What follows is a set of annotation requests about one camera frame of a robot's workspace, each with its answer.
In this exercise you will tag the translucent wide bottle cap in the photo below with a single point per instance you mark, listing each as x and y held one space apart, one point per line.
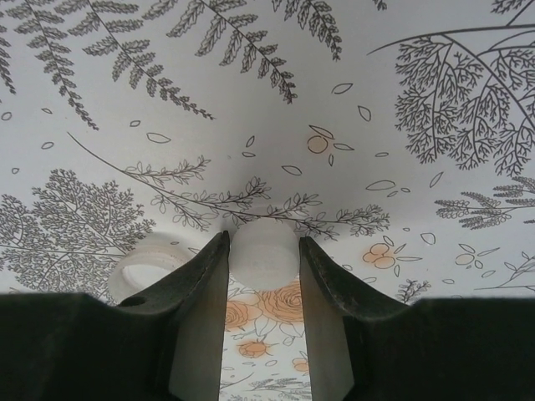
142 259

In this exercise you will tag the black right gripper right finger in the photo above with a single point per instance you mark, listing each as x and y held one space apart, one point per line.
397 351

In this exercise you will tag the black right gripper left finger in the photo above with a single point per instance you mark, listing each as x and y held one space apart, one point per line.
125 346

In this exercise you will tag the floral patterned table cover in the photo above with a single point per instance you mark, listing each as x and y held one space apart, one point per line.
267 83

